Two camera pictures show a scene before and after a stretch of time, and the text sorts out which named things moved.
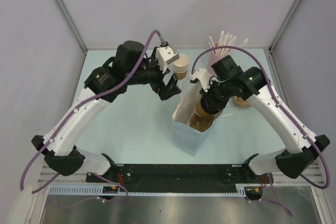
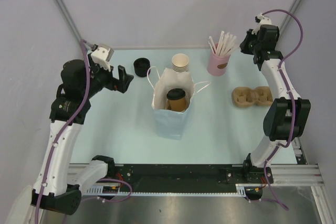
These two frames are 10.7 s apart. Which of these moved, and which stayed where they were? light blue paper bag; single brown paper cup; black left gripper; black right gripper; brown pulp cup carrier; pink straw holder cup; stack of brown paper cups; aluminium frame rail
Moved: black left gripper; brown pulp cup carrier; black right gripper; single brown paper cup; light blue paper bag
Stayed: pink straw holder cup; stack of brown paper cups; aluminium frame rail
